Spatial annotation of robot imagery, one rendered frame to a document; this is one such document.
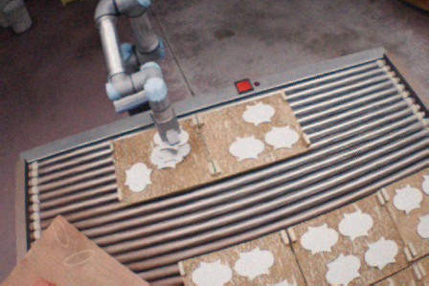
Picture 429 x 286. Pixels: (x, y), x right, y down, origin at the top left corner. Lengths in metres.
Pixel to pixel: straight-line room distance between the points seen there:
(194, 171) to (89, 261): 0.60
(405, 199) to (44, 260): 1.46
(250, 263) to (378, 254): 0.49
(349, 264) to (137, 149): 1.03
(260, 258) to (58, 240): 0.77
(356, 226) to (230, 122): 0.74
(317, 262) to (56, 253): 0.99
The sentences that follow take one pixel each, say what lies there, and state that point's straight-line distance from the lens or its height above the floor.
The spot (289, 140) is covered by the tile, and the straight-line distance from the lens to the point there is 1.72.
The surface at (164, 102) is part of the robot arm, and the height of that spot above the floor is 1.28.
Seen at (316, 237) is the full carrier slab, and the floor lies 0.95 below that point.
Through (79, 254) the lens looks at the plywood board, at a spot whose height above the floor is 1.04.
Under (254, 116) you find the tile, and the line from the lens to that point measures 1.81.
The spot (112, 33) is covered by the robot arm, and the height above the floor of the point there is 1.43.
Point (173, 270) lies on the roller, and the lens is 1.52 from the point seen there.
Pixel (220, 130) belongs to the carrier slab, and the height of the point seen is 0.94.
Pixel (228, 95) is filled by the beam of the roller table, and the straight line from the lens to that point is 1.94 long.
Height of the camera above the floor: 2.32
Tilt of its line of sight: 50 degrees down
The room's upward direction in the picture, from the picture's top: 11 degrees counter-clockwise
